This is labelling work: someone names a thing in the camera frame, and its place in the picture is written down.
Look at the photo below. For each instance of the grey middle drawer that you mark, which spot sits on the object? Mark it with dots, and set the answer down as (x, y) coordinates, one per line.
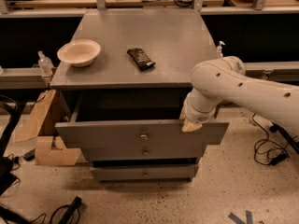
(142, 152)

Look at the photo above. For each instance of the white pump bottle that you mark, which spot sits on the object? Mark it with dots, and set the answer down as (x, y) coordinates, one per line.
(219, 48)

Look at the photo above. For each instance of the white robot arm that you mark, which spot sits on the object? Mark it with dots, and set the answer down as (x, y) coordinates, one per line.
(224, 79)

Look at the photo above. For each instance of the black power strip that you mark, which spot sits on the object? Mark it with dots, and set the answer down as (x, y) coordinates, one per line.
(70, 211)

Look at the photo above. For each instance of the cardboard box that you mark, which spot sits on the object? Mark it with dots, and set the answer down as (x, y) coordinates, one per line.
(50, 149)

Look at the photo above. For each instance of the grey top drawer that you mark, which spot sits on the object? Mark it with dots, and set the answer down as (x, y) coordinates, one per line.
(131, 135)

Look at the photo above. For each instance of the clear sanitizer bottle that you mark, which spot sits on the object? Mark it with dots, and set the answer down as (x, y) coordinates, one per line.
(45, 64)

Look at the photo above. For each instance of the white bowl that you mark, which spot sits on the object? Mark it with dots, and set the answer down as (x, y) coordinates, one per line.
(79, 53)

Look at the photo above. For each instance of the black chair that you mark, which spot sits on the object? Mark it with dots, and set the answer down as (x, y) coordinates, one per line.
(6, 164)

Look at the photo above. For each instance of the grey drawer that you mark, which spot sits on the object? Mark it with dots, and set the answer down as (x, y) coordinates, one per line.
(142, 152)
(145, 172)
(131, 135)

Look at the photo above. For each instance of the grey bottom drawer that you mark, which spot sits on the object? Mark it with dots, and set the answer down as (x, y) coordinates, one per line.
(145, 172)

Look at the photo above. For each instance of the black snack packet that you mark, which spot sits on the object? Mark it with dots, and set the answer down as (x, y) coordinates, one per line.
(141, 59)

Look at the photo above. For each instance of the grey drawer cabinet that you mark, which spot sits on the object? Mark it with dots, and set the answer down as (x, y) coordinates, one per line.
(113, 87)

